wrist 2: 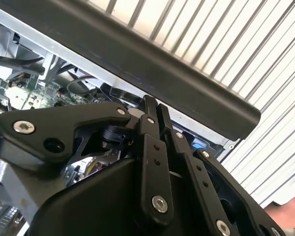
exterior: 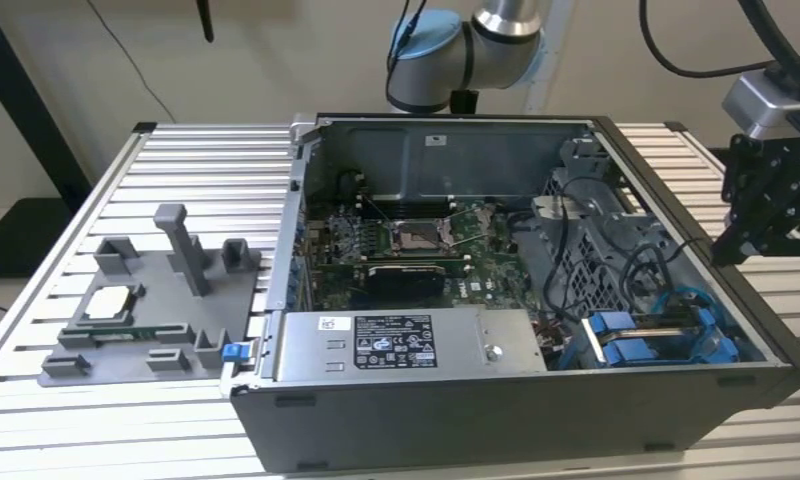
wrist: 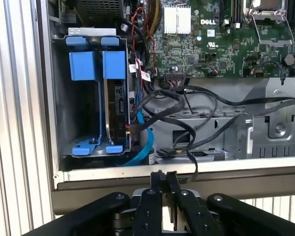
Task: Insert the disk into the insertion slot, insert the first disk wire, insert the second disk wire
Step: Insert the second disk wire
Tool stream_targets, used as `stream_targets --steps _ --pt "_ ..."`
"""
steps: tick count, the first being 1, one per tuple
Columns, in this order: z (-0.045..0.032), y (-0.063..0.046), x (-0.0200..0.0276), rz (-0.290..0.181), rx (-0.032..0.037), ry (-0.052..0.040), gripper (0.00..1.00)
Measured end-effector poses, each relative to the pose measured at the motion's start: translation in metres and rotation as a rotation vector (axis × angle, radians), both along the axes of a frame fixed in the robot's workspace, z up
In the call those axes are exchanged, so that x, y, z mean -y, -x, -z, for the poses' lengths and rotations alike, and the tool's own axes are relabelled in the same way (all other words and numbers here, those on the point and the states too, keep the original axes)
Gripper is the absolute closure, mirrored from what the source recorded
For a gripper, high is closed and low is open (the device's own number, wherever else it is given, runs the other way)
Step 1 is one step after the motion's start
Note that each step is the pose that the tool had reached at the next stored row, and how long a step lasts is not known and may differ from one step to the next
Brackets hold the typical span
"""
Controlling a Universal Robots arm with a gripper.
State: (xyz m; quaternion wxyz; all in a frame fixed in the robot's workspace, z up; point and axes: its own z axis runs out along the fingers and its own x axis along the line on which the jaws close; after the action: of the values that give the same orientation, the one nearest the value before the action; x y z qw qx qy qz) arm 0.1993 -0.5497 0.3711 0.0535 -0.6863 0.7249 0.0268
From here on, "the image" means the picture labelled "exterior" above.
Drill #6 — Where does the black stand base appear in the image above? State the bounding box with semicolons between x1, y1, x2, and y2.
0;197;75;279

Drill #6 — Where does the black disk wire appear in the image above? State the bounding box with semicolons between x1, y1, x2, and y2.
620;237;709;312

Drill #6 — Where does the black open PC case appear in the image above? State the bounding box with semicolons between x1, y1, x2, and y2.
217;112;800;474

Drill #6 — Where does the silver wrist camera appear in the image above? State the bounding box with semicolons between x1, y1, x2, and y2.
719;72;800;141

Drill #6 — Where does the thick black camera cable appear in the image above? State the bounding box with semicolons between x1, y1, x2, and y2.
736;0;800;81

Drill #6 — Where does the black slanted stand post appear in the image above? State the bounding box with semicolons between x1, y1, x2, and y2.
0;0;95;211

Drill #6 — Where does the thin black wall cable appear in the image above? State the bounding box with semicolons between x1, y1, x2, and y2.
83;0;178;124

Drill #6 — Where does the silver power supply unit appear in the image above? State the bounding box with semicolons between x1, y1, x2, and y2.
272;308;549;377

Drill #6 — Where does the black hanging antenna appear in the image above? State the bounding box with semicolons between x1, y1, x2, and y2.
194;0;215;45

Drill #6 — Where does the grey metal drive cage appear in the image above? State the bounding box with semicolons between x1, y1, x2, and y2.
512;164;681;321

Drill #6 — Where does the blue disk wire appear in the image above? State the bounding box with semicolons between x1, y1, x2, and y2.
657;283;716;322

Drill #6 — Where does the green motherboard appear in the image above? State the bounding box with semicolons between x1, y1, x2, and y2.
302;199;541;314

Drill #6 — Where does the black graphics card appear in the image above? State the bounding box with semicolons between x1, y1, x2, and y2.
318;262;468;307

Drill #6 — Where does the silver CPU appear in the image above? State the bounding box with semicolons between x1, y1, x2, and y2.
83;287;137;320

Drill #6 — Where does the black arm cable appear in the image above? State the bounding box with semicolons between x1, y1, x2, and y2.
388;0;429;66

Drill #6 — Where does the thin black looping cable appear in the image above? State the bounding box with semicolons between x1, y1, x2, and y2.
638;0;775;79

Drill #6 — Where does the long black wire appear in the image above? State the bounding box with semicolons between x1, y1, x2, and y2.
546;177;598;321

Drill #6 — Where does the CPU socket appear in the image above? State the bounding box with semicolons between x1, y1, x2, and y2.
386;218;460;255

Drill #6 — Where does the blue case latch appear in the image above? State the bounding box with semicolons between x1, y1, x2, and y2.
218;341;253;365

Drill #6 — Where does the disk bay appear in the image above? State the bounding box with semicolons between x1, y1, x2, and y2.
582;304;739;369

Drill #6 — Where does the grey parts rack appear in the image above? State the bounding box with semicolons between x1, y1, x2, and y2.
35;203;266;389

